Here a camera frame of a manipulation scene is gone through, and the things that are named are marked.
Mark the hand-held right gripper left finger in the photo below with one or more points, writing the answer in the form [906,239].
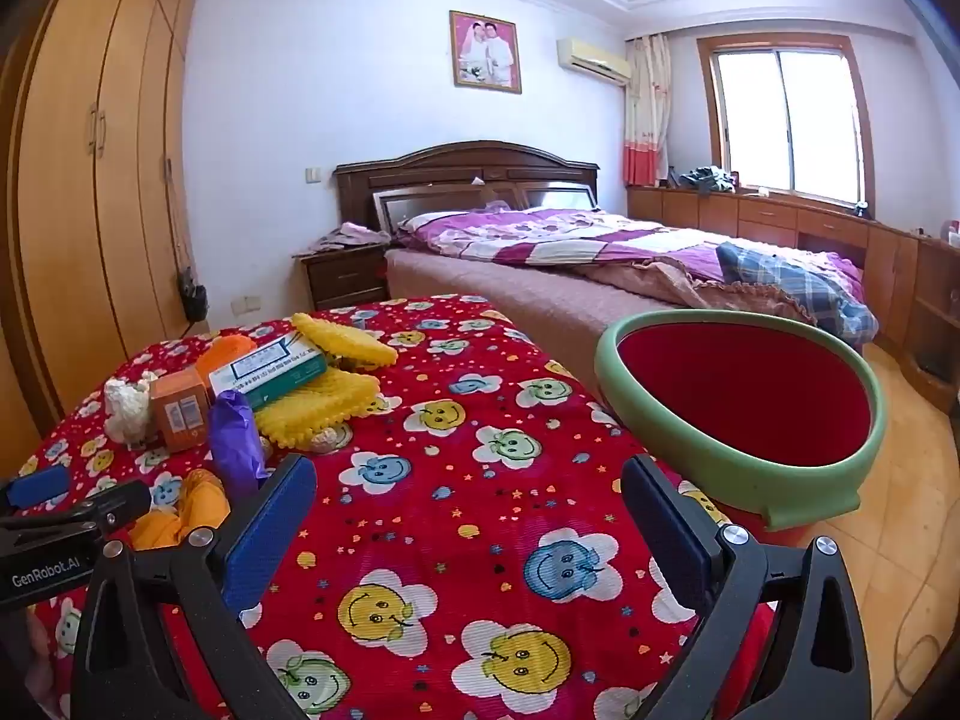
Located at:
[271,532]

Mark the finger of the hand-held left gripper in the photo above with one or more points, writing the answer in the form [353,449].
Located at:
[37,486]
[112,504]

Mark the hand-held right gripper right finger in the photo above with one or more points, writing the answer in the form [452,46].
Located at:
[660,540]

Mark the orange plastic bag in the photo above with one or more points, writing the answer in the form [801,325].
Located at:
[195,499]

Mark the purple plastic bag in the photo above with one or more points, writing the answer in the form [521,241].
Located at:
[232,435]

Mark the large yellow foam fruit net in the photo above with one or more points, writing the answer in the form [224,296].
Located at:
[315,405]

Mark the white and green medicine box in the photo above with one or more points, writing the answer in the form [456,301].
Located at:
[262,375]

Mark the red bin with green rim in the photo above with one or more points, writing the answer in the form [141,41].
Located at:
[750,405]

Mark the orange foam fruit net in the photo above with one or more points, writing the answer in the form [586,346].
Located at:
[225,352]

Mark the small yellow foam fruit net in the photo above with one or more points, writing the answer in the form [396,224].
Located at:
[345,341]

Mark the crumpled white tissue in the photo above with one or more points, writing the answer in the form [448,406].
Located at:
[127,405]

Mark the walnut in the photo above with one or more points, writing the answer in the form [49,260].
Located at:
[330,441]

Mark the small orange box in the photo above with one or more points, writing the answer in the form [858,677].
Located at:
[180,412]

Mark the red smiley flower tablecloth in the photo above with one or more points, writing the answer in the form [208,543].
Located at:
[465,480]

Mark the black hanging pouch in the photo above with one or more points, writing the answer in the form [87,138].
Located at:
[193,298]

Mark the pink ruffled blanket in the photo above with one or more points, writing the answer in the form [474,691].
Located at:
[675,277]

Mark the dark wooden nightstand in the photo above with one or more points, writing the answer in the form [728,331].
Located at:
[337,277]

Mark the bed with brown cover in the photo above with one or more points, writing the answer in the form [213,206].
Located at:
[510,300]

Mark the blue plaid cloth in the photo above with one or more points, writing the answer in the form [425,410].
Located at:
[810,285]

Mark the pile of pink clothes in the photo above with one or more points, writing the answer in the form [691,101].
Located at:
[349,235]

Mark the wooden wardrobe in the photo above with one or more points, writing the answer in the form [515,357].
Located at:
[75,165]

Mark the purple patterned quilt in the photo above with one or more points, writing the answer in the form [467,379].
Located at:
[562,229]

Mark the wooden window cabinet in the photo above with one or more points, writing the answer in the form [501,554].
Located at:
[787,217]

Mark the dark crumpled clothing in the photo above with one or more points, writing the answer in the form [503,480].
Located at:
[705,178]

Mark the small dark object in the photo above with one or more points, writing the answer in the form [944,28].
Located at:
[862,208]

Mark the dark wooden headboard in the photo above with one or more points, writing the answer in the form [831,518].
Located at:
[450,165]

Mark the white and red curtain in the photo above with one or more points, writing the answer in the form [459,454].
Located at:
[646,112]

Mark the wooden framed window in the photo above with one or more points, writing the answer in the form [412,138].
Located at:
[787,120]

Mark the wall socket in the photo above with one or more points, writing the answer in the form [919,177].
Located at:
[246,305]

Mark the wall light switch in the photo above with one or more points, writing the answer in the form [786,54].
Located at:
[313,175]

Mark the wall air conditioner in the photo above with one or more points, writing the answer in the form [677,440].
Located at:
[592,60]

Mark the framed wall photo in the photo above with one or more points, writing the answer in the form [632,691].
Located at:
[485,52]

